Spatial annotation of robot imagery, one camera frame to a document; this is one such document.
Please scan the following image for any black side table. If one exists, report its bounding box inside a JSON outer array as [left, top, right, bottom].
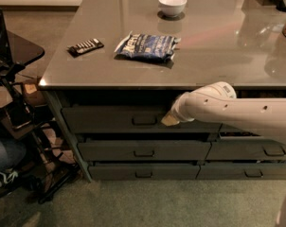
[[0, 32, 80, 203]]

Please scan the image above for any brown cardboard box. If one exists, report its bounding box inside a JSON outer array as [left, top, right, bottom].
[[22, 78, 46, 107]]

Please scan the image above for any white ceramic bowl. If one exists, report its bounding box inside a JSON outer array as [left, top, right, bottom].
[[158, 0, 188, 17]]

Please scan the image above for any grey drawer cabinet frame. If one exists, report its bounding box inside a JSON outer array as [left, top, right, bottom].
[[46, 90, 286, 181]]

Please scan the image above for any person leg in jeans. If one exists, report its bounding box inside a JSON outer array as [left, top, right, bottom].
[[0, 138, 27, 171]]

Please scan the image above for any dark striped snack bar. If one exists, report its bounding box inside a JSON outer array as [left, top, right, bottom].
[[67, 38, 104, 57]]

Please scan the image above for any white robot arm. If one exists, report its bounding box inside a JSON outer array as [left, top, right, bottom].
[[161, 81, 286, 145]]

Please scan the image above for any blue chip bag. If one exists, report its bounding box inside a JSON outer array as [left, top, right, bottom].
[[115, 33, 181, 61]]

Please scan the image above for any black and white sneaker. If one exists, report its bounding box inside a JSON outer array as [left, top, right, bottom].
[[0, 170, 19, 188]]

